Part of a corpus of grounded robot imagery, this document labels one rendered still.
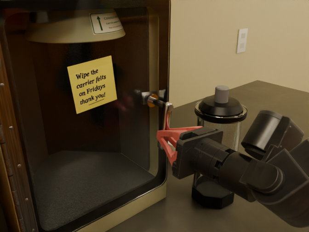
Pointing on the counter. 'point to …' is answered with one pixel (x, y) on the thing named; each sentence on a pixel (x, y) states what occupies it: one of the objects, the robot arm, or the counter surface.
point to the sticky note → (92, 83)
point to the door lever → (153, 99)
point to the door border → (15, 154)
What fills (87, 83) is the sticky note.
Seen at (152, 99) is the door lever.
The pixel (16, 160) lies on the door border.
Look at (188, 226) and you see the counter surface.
